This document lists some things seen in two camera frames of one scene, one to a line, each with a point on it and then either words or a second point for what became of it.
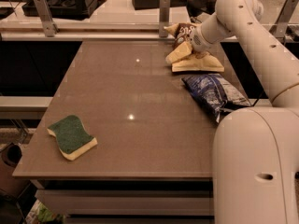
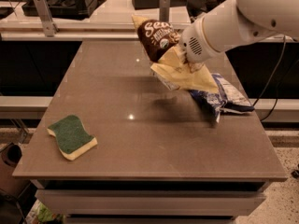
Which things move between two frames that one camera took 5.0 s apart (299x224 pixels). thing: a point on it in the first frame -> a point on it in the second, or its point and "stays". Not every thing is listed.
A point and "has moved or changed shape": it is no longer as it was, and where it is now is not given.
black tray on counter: (80, 6) stays
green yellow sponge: (72, 137) stays
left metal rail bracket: (50, 28) stays
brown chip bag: (199, 61) has moved or changed shape
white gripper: (198, 41) -> (192, 42)
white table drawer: (129, 202) stays
